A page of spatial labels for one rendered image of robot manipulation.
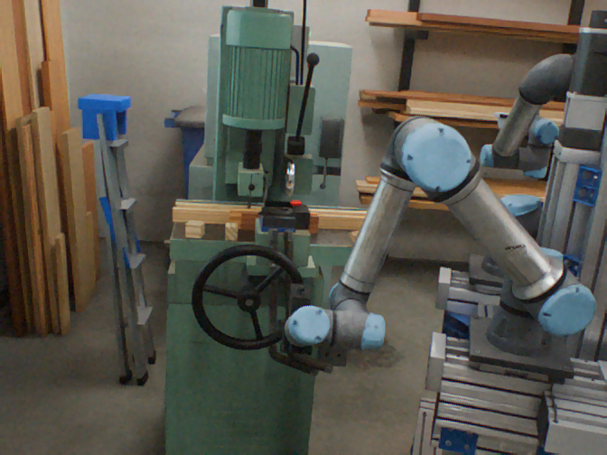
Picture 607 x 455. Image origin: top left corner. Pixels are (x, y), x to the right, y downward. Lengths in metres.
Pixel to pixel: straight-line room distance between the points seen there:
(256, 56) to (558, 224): 0.88
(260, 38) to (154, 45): 2.51
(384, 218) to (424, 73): 2.95
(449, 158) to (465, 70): 3.14
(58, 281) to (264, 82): 1.72
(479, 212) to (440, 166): 0.13
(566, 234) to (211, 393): 1.08
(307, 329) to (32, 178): 1.98
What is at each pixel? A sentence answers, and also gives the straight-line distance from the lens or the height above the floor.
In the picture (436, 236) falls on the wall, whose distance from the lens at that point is 4.52.
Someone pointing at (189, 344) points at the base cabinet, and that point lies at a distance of 1.93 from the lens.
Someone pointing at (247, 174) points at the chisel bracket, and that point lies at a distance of 1.87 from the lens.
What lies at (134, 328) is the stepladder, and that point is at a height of 0.26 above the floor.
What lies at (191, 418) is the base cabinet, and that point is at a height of 0.34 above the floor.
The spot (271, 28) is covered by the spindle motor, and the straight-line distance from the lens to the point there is 1.79.
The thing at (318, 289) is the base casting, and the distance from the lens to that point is 1.87.
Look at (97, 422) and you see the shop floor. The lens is 2.67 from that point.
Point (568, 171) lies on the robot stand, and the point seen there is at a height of 1.20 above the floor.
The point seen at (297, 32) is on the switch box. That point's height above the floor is 1.46.
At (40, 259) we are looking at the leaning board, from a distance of 3.17.
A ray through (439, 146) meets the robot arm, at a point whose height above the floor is 1.30.
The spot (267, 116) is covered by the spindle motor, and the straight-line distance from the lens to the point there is 1.82.
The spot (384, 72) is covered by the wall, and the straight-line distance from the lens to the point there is 4.23.
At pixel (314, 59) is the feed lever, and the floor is 1.40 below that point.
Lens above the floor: 1.49
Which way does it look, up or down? 17 degrees down
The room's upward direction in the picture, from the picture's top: 5 degrees clockwise
